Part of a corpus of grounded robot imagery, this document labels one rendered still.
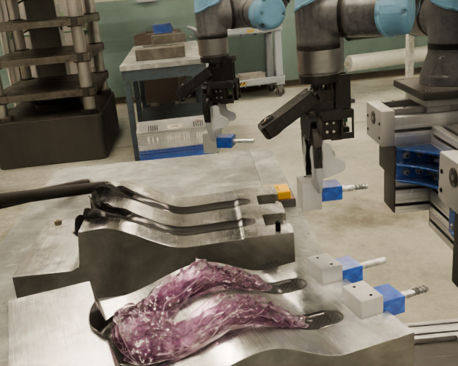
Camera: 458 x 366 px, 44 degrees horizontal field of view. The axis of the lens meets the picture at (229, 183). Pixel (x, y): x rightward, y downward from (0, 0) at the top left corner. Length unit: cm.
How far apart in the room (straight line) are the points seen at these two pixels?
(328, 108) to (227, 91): 46
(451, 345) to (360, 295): 113
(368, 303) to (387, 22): 43
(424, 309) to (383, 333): 171
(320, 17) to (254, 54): 665
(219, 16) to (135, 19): 612
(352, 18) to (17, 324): 67
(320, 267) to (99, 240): 38
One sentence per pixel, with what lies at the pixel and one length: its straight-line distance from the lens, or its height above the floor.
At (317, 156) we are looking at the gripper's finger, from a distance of 100.
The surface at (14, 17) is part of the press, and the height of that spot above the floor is 123.
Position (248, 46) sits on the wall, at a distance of 760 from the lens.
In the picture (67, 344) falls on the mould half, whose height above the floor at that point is 91.
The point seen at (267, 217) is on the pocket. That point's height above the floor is 88.
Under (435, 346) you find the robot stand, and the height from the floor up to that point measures 21.
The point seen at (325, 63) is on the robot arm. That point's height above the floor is 117.
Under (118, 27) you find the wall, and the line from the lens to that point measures 754.
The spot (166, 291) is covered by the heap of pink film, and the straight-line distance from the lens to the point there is 83.
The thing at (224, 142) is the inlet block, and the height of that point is 93.
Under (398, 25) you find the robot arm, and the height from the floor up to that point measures 123.
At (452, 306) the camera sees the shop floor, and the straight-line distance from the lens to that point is 255.
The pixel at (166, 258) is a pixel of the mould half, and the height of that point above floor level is 86.
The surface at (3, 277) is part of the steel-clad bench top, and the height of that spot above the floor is 80.
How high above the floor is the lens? 130
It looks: 19 degrees down
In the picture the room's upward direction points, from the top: 5 degrees counter-clockwise
